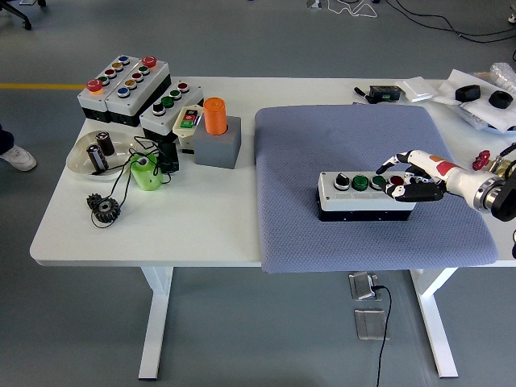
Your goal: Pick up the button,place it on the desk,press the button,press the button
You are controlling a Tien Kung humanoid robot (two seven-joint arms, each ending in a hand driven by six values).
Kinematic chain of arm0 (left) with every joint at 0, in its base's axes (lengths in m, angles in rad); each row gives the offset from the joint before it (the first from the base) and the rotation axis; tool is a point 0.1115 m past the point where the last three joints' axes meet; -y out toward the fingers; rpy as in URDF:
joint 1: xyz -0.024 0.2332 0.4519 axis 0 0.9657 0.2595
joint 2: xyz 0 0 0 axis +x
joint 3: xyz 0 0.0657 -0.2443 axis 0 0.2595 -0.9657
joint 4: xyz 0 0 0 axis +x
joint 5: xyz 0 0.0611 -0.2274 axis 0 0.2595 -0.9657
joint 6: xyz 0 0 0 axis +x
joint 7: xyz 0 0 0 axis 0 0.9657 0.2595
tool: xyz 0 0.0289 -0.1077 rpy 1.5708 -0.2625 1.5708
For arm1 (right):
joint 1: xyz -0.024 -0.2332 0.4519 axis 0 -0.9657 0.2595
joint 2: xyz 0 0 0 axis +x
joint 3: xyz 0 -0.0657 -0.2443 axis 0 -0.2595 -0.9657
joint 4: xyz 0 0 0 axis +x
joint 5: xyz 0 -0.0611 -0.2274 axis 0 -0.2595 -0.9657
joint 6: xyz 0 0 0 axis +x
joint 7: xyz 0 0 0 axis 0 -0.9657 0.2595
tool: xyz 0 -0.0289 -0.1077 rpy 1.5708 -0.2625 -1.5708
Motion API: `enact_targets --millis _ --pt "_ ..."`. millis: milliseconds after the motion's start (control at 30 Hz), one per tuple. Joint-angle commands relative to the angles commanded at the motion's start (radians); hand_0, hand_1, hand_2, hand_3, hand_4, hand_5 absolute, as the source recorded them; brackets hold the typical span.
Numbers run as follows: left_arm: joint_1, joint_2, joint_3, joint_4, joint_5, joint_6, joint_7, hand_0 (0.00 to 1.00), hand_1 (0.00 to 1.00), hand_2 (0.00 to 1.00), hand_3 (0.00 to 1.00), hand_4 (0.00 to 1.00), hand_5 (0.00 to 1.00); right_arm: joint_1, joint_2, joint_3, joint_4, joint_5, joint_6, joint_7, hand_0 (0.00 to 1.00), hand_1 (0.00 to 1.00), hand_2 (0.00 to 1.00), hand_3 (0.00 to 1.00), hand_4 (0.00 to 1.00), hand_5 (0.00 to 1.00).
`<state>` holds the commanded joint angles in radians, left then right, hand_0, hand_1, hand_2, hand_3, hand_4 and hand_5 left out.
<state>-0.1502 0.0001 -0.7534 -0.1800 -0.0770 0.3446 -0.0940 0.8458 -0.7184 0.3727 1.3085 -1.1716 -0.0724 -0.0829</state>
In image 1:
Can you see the white switch plate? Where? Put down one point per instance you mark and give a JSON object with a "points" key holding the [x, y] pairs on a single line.
{"points": [[417, 89]]}

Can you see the five-button white control box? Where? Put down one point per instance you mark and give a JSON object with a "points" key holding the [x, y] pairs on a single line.
{"points": [[111, 82], [139, 90]]}

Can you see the grey-blue textured mat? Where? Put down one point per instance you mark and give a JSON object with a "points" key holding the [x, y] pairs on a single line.
{"points": [[322, 141]]}

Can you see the white table leg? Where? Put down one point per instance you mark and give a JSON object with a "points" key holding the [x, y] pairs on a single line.
{"points": [[157, 322], [437, 322]]}

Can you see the light green cylinder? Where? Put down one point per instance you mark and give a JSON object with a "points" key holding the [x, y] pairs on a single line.
{"points": [[146, 175]]}

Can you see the dark brown capacitor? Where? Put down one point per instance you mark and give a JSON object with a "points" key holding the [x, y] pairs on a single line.
{"points": [[96, 158], [106, 144]]}

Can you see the clear bubble wrap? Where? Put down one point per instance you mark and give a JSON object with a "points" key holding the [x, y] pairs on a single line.
{"points": [[504, 74]]}

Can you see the black office chair base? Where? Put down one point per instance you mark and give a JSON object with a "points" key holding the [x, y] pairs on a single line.
{"points": [[22, 16]]}

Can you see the small dark metal gear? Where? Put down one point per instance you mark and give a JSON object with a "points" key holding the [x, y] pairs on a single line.
{"points": [[92, 200]]}

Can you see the small black box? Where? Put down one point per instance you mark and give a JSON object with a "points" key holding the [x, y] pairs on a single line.
{"points": [[168, 159]]}

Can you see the four-control white button box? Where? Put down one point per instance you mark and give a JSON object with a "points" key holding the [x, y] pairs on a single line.
{"points": [[177, 106], [354, 201]]}

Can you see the grey block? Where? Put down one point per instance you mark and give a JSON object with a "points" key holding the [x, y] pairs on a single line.
{"points": [[215, 149]]}

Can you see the large dark metal gear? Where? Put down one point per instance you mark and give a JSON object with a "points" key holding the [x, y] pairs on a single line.
{"points": [[106, 210]]}

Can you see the black electronic module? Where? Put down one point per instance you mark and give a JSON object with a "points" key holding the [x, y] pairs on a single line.
{"points": [[385, 92]]}

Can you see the closed metal floor plate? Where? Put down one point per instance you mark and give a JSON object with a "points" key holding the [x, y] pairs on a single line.
{"points": [[371, 324]]}

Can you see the person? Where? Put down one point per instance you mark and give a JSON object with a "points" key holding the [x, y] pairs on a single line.
{"points": [[18, 159]]}

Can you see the orange cylinder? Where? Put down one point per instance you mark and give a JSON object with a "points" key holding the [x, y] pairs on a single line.
{"points": [[215, 117]]}

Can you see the white paper sheet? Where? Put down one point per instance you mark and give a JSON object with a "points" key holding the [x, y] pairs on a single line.
{"points": [[451, 86]]}

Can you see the beige red-green switch box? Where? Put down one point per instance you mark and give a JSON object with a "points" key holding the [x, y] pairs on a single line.
{"points": [[186, 127]]}

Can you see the black marker pen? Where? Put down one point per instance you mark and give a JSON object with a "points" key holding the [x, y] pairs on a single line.
{"points": [[362, 93]]}

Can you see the clear shallow dish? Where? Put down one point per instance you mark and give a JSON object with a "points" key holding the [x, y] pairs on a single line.
{"points": [[78, 161]]}

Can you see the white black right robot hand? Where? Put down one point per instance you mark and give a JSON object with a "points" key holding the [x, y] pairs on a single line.
{"points": [[447, 173]]}

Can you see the open metal floor socket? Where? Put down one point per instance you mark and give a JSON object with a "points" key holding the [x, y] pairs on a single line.
{"points": [[363, 287]]}

